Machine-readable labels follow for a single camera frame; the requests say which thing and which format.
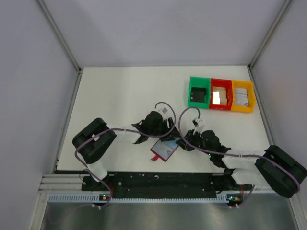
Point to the white cards in yellow bin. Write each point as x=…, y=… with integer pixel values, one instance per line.
x=241, y=97

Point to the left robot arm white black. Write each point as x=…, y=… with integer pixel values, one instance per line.
x=94, y=140

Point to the red storage bin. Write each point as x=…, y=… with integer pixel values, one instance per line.
x=226, y=84

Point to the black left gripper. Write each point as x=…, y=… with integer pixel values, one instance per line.
x=170, y=128

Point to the red leather card holder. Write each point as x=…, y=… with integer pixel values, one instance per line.
x=157, y=157

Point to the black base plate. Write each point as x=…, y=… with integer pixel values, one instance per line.
x=155, y=185

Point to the front aluminium rail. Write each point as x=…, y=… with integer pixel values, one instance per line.
x=71, y=182

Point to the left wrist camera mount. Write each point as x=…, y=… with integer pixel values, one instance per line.
x=164, y=113

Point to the gold card in red bin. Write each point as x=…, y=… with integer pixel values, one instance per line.
x=219, y=96

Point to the aluminium frame rail right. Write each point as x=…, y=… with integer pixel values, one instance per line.
x=279, y=71

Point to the white VIP card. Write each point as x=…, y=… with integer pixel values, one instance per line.
x=164, y=149

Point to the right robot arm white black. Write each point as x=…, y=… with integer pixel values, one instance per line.
x=272, y=167

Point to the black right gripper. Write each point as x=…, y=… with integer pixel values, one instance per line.
x=190, y=139

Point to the yellow storage bin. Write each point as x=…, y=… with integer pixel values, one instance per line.
x=251, y=96

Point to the white cable duct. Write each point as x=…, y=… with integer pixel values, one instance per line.
x=102, y=198

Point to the green storage bin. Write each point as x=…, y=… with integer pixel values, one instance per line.
x=203, y=83

